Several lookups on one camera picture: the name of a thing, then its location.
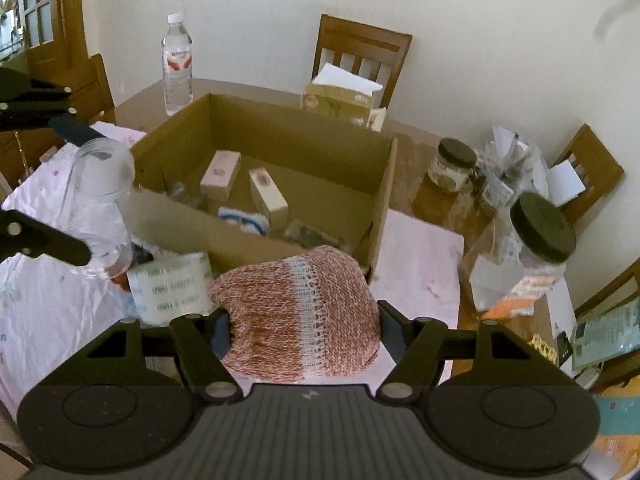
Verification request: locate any tan tissue box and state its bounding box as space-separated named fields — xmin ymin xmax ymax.
xmin=300 ymin=62 xmax=385 ymax=128

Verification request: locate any large dark-lidded clear jar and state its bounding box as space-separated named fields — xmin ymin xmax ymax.
xmin=457 ymin=191 xmax=577 ymax=318

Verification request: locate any small dark-lidded glass jar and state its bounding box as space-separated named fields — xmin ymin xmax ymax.
xmin=427 ymin=138 xmax=478 ymax=195

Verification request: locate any brown cardboard box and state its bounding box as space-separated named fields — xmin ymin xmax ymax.
xmin=129 ymin=92 xmax=398 ymax=281

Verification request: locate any printed packing tape roll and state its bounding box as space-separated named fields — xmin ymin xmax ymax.
xmin=126 ymin=252 xmax=215 ymax=326

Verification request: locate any clear bag of small bottles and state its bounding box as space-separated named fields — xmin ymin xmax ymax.
xmin=470 ymin=127 xmax=551 ymax=211

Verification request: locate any white paper sheet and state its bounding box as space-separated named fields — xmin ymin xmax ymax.
xmin=546 ymin=160 xmax=587 ymax=207

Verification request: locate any clear plastic jar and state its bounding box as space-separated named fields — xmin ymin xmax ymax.
xmin=65 ymin=138 xmax=137 ymax=281

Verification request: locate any wooden glass-pane door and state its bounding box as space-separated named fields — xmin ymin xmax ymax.
xmin=0 ymin=0 xmax=91 ymax=78

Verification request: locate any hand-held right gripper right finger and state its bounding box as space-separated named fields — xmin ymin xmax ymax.
xmin=376 ymin=300 xmax=563 ymax=404

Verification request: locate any yellow and teal carton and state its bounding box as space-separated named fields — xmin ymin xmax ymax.
xmin=595 ymin=392 xmax=640 ymax=461

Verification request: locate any cream labelled carton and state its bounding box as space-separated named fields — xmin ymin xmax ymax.
xmin=248 ymin=167 xmax=289 ymax=233

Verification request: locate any pink knitted roll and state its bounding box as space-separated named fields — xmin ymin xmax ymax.
xmin=207 ymin=246 xmax=381 ymax=380

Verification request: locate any wooden desktop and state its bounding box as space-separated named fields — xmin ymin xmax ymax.
xmin=114 ymin=78 xmax=581 ymax=376

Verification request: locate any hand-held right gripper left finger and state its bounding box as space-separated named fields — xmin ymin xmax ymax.
xmin=55 ymin=308 xmax=241 ymax=404

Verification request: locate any teal plastic packet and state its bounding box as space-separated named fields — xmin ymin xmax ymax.
xmin=570 ymin=296 xmax=640 ymax=371

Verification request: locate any pink floral tablecloth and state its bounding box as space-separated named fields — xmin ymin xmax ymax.
xmin=0 ymin=121 xmax=466 ymax=413

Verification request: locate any gold snowflake coaster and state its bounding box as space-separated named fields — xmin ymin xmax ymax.
xmin=530 ymin=332 xmax=558 ymax=366

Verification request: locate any clear plastic water bottle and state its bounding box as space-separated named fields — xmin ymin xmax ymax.
xmin=161 ymin=12 xmax=195 ymax=117

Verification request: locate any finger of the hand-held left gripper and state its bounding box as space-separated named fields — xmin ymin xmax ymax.
xmin=0 ymin=66 xmax=108 ymax=147
xmin=0 ymin=209 xmax=92 ymax=267

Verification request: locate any pink carton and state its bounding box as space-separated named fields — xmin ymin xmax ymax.
xmin=200 ymin=151 xmax=242 ymax=201

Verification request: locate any white sock with blue band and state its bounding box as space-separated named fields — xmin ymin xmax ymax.
xmin=217 ymin=205 xmax=271 ymax=237

